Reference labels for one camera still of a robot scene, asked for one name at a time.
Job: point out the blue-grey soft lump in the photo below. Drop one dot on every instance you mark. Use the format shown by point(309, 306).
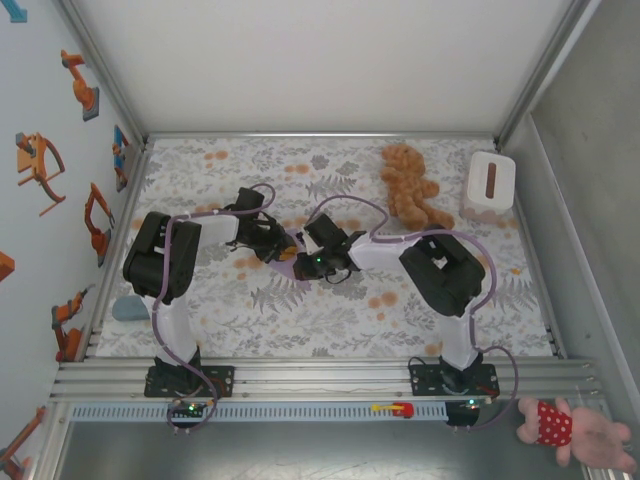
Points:
point(127, 309)

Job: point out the pink plush toy dotted dress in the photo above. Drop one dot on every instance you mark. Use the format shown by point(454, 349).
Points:
point(595, 440)

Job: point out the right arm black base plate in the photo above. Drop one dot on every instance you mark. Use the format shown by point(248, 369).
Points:
point(424, 382)

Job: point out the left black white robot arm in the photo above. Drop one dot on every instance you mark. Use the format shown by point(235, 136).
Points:
point(145, 260)

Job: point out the left small controller board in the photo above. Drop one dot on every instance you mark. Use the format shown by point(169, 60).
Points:
point(190, 410)

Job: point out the orange claw arm sticker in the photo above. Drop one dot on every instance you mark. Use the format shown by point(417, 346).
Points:
point(95, 220)

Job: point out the floral fern table mat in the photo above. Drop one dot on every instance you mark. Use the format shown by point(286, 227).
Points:
point(300, 325)

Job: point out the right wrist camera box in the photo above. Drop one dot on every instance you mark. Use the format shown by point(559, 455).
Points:
point(313, 245)

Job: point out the brown teddy bear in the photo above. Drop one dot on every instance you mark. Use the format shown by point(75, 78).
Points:
point(405, 185)

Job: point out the aluminium side rail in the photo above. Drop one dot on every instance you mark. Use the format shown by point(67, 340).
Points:
point(126, 215)
point(552, 325)

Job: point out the orange cube wall sticker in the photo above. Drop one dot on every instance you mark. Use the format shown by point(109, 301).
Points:
point(6, 267)

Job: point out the lilac paper sheet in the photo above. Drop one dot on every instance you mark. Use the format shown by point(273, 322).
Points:
point(287, 274)

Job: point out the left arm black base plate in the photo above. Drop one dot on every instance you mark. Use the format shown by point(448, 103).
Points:
point(225, 382)

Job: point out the right small controller board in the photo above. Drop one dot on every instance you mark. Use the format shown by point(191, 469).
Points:
point(462, 415)

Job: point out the blue bracket wall sticker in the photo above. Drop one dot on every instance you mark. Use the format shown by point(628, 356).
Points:
point(19, 14)

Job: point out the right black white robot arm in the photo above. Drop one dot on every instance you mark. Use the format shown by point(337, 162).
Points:
point(440, 280)

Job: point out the orange arm grey base sticker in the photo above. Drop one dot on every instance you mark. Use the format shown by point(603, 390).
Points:
point(80, 85)

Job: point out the aluminium frame cross bar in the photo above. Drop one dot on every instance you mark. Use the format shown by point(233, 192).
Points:
point(320, 135)

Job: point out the white tissue box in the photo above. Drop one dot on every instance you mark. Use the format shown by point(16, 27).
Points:
point(480, 172)

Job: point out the small controller board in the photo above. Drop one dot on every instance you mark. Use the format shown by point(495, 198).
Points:
point(462, 415)
point(190, 410)

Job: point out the small orange robot sticker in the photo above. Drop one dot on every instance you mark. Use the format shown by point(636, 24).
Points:
point(62, 340)

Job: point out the red yellow plastic toy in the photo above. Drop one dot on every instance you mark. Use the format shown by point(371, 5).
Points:
point(402, 410)

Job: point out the aluminium mounting rail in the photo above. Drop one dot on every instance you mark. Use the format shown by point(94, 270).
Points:
point(320, 382)

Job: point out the orange lever wall sticker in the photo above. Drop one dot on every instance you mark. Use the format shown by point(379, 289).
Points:
point(30, 425)

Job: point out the aluminium frame post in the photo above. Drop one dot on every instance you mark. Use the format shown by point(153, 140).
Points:
point(545, 65)
point(102, 65)

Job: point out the blue rail wall sticker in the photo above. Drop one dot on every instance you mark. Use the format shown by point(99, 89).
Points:
point(120, 155)

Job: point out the orange gripper wall sticker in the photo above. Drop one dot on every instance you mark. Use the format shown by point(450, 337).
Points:
point(29, 165)

